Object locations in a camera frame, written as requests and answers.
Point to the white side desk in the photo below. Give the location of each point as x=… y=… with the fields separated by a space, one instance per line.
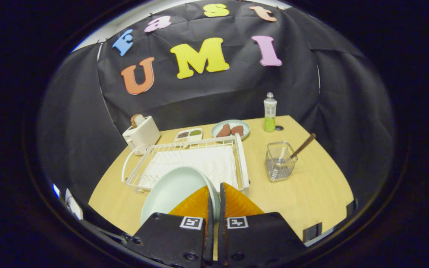
x=73 y=204

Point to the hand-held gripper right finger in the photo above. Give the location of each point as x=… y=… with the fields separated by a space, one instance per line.
x=222 y=238

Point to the computer monitor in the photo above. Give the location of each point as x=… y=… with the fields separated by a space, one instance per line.
x=56 y=190

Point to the brown toast slice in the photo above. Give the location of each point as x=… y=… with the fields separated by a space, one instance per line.
x=137 y=120

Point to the pale green plate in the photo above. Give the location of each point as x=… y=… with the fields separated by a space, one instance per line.
x=169 y=193

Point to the white ribbed drip tray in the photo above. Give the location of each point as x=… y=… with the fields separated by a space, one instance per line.
x=214 y=163

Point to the black backdrop cloth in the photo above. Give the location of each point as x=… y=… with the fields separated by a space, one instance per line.
x=218 y=93

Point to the white toaster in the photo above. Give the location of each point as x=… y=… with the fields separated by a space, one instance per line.
x=142 y=136

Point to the brown food piece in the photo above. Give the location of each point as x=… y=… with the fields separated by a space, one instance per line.
x=224 y=131
x=237 y=130

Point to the white two-compartment condiment dish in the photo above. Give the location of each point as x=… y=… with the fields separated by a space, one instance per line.
x=188 y=134

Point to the green plate with food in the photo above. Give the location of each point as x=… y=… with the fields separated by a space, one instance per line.
x=245 y=127

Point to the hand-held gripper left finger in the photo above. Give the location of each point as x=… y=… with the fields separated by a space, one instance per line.
x=209 y=238

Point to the small black block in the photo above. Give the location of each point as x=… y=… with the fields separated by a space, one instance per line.
x=312 y=231

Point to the green drink bottle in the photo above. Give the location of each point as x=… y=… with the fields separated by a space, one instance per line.
x=270 y=111

